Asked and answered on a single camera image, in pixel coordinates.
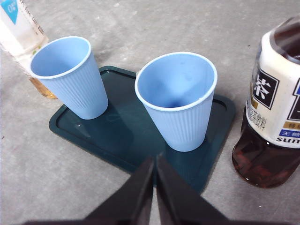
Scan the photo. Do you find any pale tea bottle white label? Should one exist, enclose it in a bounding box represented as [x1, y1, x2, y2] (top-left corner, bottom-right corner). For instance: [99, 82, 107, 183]
[0, 0, 58, 99]

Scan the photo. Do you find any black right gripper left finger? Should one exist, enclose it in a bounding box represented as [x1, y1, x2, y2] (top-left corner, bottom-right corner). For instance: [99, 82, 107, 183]
[23, 156, 155, 225]

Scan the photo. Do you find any light blue ribbed cup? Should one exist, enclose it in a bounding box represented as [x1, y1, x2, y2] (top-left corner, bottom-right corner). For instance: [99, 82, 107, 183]
[30, 36, 109, 120]
[135, 52, 218, 152]

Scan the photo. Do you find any dark teal flat tray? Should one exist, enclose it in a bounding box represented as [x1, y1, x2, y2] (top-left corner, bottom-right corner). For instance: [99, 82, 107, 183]
[48, 65, 236, 195]

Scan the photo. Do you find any dark oolong tea bottle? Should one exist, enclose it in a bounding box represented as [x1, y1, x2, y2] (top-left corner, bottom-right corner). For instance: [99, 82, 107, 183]
[232, 15, 300, 189]

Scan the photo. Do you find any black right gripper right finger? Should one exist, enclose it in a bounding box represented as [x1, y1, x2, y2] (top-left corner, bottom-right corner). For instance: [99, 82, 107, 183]
[156, 152, 233, 225]

